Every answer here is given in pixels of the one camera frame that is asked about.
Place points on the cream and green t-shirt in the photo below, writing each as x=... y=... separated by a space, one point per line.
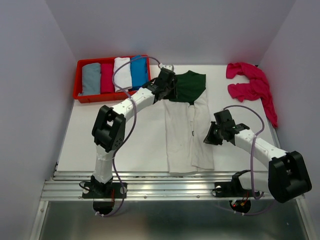
x=187 y=122

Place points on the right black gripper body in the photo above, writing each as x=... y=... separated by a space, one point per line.
x=214 y=135

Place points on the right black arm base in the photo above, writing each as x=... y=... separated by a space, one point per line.
x=232 y=188

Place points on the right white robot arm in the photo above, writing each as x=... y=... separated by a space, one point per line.
x=286 y=178

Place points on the magenta rolled t-shirt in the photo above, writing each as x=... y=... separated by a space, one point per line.
x=106 y=83

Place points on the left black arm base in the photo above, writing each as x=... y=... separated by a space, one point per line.
x=94 y=189

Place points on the white rolled t-shirt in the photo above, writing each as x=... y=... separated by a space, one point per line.
x=122 y=78

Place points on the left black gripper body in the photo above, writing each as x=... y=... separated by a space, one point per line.
x=170 y=90

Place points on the blue rolled t-shirt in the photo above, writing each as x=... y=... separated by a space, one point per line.
x=139 y=72

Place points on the magenta crumpled t-shirt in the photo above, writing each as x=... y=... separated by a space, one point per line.
x=257 y=87

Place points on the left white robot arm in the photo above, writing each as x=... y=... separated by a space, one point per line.
x=110 y=124

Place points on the grey rolled t-shirt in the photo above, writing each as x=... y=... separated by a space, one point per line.
x=91 y=79

